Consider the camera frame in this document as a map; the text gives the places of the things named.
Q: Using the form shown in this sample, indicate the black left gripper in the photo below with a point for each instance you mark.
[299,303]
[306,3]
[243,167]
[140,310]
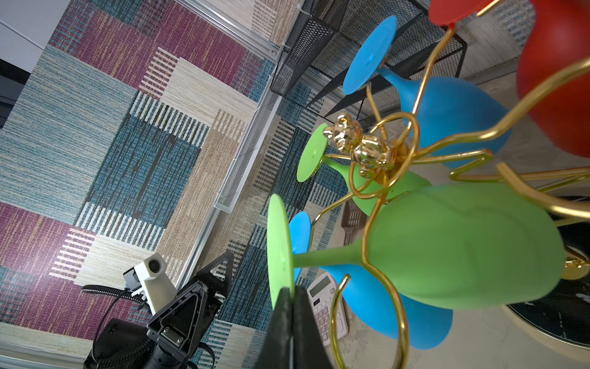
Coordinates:
[179,328]

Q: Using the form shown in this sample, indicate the gold wine glass rack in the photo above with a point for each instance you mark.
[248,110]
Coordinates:
[535,186]

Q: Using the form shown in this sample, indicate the blue wine glass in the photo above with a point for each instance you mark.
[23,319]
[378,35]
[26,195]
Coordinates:
[370,301]
[446,116]

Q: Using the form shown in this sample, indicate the blue front wine glass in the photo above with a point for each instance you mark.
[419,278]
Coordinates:
[370,301]

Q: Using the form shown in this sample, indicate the black wire shelf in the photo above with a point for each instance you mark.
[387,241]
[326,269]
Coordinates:
[324,40]

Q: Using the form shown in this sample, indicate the blue back wine glass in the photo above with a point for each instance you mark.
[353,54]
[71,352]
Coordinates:
[446,116]

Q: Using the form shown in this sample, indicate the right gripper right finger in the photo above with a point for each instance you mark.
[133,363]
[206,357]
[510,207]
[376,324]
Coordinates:
[308,349]

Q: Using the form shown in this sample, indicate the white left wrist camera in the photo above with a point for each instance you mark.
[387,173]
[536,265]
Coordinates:
[148,278]

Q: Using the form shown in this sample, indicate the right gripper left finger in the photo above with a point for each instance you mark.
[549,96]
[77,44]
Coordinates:
[277,350]

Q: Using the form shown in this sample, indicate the white mesh wall basket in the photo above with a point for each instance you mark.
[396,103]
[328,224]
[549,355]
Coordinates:
[249,149]

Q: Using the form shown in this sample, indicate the red wine glass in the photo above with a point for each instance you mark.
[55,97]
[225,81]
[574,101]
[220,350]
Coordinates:
[553,74]

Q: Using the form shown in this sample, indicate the green front wine glass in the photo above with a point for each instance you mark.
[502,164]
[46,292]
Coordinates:
[464,246]

